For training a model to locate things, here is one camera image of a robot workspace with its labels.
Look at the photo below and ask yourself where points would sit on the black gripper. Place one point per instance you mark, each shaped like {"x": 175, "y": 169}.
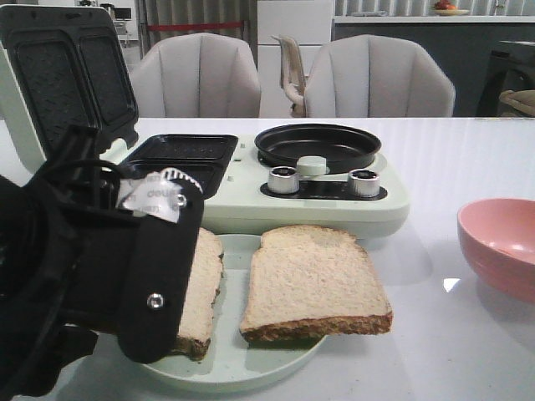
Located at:
{"x": 64, "y": 257}

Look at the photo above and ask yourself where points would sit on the white bread slice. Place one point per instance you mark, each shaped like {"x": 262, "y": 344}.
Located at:
{"x": 311, "y": 281}
{"x": 196, "y": 325}

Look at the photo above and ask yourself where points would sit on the green breakfast maker lid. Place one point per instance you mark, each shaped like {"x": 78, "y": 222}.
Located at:
{"x": 60, "y": 67}

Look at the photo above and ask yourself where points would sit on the pink plastic bowl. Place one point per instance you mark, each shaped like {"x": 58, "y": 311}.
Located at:
{"x": 497, "y": 240}

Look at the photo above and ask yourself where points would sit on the green breakfast maker base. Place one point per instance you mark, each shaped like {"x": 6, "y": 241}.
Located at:
{"x": 237, "y": 201}

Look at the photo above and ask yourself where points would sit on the light green round plate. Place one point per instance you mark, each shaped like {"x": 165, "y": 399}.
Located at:
{"x": 231, "y": 364}

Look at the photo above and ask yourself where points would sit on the left silver control knob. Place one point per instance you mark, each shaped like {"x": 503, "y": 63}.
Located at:
{"x": 283, "y": 180}

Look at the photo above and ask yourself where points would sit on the silver control knob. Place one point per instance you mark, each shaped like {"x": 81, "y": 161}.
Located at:
{"x": 364, "y": 183}
{"x": 283, "y": 180}

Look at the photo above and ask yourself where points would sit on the left grey upholstered chair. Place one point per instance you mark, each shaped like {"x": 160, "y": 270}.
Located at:
{"x": 199, "y": 75}

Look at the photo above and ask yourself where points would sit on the grey upholstered chair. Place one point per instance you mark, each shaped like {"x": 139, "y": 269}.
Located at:
{"x": 377, "y": 77}
{"x": 199, "y": 75}

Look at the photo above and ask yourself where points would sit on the round black frying pan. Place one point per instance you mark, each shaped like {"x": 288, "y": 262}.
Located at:
{"x": 344, "y": 148}

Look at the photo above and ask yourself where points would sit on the right silver control knob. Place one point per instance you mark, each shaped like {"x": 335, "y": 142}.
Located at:
{"x": 364, "y": 183}

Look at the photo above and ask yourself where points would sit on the beige office chair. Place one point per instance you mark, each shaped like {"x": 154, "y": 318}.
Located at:
{"x": 292, "y": 76}

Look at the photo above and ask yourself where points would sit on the right grey upholstered chair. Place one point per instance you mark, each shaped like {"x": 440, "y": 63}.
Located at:
{"x": 377, "y": 77}

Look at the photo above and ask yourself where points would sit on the white cabinet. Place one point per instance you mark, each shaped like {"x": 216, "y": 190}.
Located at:
{"x": 309, "y": 23}

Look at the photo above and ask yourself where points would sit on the fruit plate on counter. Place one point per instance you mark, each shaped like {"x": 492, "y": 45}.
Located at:
{"x": 447, "y": 9}

